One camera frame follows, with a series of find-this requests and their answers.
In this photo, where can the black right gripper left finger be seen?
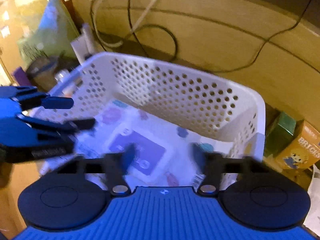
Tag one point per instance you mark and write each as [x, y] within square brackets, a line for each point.
[116, 166]

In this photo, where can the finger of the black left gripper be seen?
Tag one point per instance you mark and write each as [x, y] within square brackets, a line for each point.
[69, 126]
[28, 97]

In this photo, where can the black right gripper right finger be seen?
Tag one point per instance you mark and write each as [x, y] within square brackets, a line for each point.
[211, 166]

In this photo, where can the white perforated plastic basket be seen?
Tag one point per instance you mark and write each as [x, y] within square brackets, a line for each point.
[213, 107]

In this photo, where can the green snack bag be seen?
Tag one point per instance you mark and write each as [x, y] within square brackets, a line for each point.
[53, 36]

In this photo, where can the white tube bottle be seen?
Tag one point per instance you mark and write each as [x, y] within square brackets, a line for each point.
[84, 46]

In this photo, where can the green small box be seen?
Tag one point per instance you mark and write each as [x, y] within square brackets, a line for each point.
[279, 134]

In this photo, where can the orange bricks toy box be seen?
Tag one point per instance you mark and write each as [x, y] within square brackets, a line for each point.
[303, 151]

